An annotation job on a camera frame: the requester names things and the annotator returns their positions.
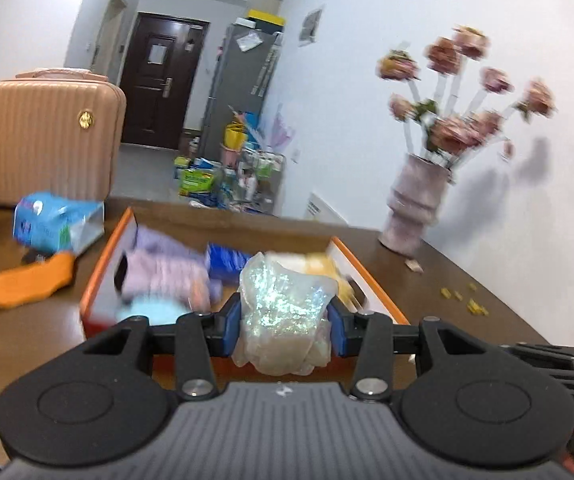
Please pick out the iridescent plastic bag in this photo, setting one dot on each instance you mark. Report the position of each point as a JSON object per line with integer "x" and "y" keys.
{"x": 284, "y": 310}

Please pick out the dark brown entrance door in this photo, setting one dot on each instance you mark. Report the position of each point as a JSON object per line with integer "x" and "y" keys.
{"x": 159, "y": 80}

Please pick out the grey refrigerator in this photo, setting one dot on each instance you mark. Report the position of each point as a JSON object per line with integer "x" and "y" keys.
{"x": 237, "y": 90}

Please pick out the yellow and white plush toy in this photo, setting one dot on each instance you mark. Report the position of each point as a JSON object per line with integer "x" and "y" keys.
{"x": 334, "y": 272}

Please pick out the yellow and black box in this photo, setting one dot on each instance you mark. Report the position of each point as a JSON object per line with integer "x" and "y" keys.
{"x": 267, "y": 17}

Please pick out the purple knit cloth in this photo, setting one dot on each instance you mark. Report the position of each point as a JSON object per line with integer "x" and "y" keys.
{"x": 164, "y": 245}

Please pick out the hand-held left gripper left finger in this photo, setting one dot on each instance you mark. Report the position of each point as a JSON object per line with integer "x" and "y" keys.
{"x": 229, "y": 327}

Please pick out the blue and white carton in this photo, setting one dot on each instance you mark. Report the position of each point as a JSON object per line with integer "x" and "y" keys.
{"x": 227, "y": 262}

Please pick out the orange cloth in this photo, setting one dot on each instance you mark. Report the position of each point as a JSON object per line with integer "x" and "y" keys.
{"x": 17, "y": 285}

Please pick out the pink ribbed suitcase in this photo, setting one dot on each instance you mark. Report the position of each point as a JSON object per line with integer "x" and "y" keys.
{"x": 42, "y": 145}

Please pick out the pink textured vase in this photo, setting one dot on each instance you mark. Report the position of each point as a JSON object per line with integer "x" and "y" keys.
{"x": 412, "y": 210}

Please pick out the dried pink roses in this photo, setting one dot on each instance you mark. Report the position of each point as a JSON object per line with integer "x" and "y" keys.
{"x": 459, "y": 120}

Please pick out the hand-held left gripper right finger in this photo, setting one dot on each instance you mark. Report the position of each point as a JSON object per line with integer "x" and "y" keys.
{"x": 336, "y": 327}

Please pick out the light blue plush toy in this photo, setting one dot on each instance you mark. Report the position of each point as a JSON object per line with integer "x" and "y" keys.
{"x": 149, "y": 310}

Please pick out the fallen pink petal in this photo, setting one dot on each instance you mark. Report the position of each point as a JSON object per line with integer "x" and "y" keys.
{"x": 414, "y": 266}

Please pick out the scattered yellow crumbs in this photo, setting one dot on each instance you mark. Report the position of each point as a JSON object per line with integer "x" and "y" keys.
{"x": 467, "y": 300}

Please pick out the blue tissue packet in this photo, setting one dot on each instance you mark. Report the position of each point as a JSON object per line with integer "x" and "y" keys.
{"x": 52, "y": 225}

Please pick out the pile of household clutter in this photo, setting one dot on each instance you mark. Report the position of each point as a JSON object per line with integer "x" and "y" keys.
{"x": 227, "y": 175}

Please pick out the wall picture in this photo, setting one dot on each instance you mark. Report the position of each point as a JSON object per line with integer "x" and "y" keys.
{"x": 311, "y": 26}

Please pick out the red cardboard box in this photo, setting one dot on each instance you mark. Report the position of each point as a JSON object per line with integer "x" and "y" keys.
{"x": 117, "y": 250}

